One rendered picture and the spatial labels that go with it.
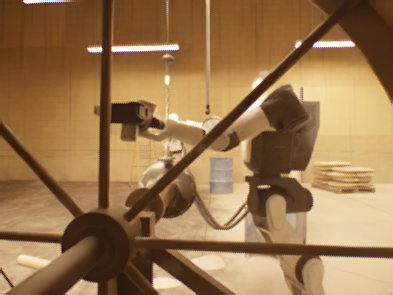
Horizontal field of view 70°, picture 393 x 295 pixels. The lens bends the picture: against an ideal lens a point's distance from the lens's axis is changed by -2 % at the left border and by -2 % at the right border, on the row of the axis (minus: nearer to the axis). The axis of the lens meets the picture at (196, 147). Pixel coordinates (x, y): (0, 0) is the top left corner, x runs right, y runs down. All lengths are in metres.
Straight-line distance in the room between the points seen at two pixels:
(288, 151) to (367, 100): 9.08
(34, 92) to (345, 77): 10.08
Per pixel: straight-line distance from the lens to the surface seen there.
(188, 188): 1.39
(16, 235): 0.78
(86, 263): 0.56
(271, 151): 1.16
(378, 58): 0.74
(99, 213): 0.63
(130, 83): 9.65
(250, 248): 0.64
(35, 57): 11.28
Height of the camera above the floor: 1.13
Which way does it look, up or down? level
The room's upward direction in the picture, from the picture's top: straight up
